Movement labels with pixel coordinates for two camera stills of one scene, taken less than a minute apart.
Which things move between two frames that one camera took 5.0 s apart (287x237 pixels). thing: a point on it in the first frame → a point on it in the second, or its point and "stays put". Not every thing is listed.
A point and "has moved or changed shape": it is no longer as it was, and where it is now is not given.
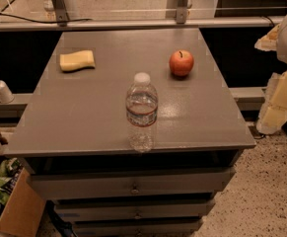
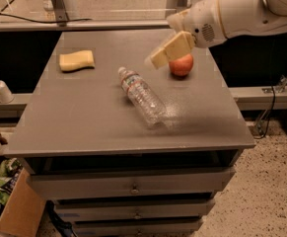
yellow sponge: x=76 y=61 stays put
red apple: x=180 y=62 stays put
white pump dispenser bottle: x=0 y=88 stays put
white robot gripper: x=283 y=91 → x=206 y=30
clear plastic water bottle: x=141 y=108 has moved or changed shape
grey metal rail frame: x=179 y=15 stays put
